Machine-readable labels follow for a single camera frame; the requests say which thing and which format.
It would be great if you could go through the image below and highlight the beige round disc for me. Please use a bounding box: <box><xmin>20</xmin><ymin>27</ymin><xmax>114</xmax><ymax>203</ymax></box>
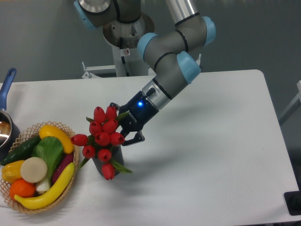
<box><xmin>20</xmin><ymin>157</ymin><xmax>48</xmax><ymax>183</ymax></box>

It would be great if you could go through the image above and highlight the yellow bell pepper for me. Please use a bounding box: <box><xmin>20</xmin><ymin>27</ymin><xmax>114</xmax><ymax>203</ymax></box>
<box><xmin>1</xmin><ymin>160</ymin><xmax>25</xmax><ymax>183</ymax></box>

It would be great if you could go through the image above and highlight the purple sweet potato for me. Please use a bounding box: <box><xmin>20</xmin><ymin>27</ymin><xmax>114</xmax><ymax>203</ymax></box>
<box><xmin>51</xmin><ymin>153</ymin><xmax>74</xmax><ymax>184</ymax></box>

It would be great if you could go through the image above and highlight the orange fruit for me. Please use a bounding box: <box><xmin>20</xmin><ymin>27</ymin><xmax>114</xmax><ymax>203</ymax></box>
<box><xmin>9</xmin><ymin>179</ymin><xmax>36</xmax><ymax>200</ymax></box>

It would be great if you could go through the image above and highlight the black device at table corner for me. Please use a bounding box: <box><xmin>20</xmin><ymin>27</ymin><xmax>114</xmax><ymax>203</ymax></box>
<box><xmin>284</xmin><ymin>191</ymin><xmax>301</xmax><ymax>216</ymax></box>

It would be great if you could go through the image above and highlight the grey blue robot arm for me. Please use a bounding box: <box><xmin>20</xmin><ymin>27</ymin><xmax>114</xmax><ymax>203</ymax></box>
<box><xmin>74</xmin><ymin>0</ymin><xmax>216</xmax><ymax>145</ymax></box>

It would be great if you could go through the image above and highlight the woven wicker basket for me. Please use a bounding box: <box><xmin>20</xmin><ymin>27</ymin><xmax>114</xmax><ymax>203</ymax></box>
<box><xmin>0</xmin><ymin>121</ymin><xmax>79</xmax><ymax>214</ymax></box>

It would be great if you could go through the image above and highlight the red tulip bouquet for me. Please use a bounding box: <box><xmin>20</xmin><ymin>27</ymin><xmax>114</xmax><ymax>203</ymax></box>
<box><xmin>71</xmin><ymin>106</ymin><xmax>132</xmax><ymax>180</ymax></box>

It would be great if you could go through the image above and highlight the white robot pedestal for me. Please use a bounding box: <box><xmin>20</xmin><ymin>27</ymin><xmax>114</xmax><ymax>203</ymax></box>
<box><xmin>111</xmin><ymin>45</ymin><xmax>149</xmax><ymax>77</ymax></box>

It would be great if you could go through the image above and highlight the green bok choy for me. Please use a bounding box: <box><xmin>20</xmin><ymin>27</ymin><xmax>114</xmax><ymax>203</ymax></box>
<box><xmin>31</xmin><ymin>137</ymin><xmax>63</xmax><ymax>194</ymax></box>

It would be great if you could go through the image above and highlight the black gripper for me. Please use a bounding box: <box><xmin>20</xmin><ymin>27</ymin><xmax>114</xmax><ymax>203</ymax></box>
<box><xmin>110</xmin><ymin>91</ymin><xmax>159</xmax><ymax>146</ymax></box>

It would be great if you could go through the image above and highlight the white frame at right edge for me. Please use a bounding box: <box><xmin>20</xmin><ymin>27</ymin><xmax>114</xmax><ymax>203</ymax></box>
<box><xmin>278</xmin><ymin>81</ymin><xmax>301</xmax><ymax>126</ymax></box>

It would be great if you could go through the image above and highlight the blue handled saucepan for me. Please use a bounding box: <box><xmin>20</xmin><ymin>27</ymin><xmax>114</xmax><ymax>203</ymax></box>
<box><xmin>0</xmin><ymin>68</ymin><xmax>20</xmax><ymax>161</ymax></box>

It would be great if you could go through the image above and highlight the dark grey ribbed vase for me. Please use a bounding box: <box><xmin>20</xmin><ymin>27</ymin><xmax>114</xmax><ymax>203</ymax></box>
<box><xmin>92</xmin><ymin>146</ymin><xmax>124</xmax><ymax>177</ymax></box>

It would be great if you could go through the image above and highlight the yellow squash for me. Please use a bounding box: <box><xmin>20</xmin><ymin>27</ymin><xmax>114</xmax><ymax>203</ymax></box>
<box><xmin>39</xmin><ymin>124</ymin><xmax>74</xmax><ymax>154</ymax></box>

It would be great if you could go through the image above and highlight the yellow banana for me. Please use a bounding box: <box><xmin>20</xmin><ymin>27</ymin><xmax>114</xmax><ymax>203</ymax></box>
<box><xmin>14</xmin><ymin>162</ymin><xmax>75</xmax><ymax>210</ymax></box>

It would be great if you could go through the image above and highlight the green cucumber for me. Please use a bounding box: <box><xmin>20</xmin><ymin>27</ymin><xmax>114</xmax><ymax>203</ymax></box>
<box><xmin>0</xmin><ymin>136</ymin><xmax>41</xmax><ymax>166</ymax></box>

